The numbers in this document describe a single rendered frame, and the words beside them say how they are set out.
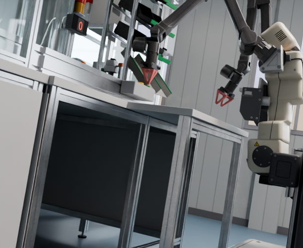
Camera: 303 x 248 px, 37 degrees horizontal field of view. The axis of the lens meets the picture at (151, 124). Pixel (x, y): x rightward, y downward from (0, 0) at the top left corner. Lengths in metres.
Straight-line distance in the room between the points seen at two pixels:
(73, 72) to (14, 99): 0.38
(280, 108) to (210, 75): 3.31
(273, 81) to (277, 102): 0.10
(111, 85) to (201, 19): 3.88
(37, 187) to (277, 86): 1.26
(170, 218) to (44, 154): 0.59
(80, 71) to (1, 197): 0.59
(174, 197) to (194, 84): 3.82
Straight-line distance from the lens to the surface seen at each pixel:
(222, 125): 2.16
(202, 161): 5.37
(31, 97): 1.45
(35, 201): 1.52
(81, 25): 2.21
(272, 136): 2.18
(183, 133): 1.80
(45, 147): 1.51
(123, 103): 1.87
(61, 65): 1.65
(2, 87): 1.35
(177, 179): 1.80
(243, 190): 5.22
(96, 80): 1.83
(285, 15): 5.37
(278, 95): 2.24
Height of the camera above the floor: 0.67
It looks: 3 degrees up
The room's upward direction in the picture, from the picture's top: 9 degrees clockwise
